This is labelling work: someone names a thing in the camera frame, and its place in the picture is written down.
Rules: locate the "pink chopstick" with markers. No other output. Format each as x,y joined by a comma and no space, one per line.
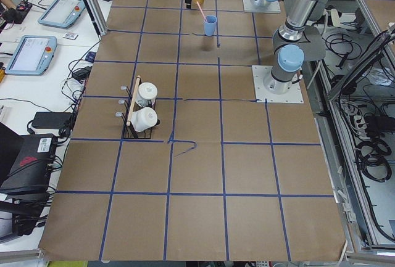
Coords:
201,11

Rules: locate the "light blue plastic cup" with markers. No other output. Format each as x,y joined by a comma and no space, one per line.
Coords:
210,25

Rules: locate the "white mug upper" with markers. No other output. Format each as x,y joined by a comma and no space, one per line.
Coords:
146,95

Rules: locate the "white mug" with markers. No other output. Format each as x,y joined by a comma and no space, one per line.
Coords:
144,119
146,95

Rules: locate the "teach pendant far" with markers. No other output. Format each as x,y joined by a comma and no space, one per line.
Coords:
62,13

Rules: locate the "teach pendant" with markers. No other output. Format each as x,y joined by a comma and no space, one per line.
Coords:
32,55
62,13

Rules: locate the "white mug lower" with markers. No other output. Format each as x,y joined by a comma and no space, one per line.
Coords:
144,119

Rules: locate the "teach pendant near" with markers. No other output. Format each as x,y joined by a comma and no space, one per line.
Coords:
32,55

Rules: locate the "black power adapter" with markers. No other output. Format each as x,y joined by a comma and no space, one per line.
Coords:
49,120

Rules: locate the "black laptop computer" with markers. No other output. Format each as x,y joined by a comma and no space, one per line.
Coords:
25,162

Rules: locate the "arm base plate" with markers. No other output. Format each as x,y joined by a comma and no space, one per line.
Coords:
273,8
269,90

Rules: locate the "aluminium frame post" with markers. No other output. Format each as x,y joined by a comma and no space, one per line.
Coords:
96,16

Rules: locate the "black wire cup rack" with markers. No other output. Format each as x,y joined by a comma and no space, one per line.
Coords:
131,106

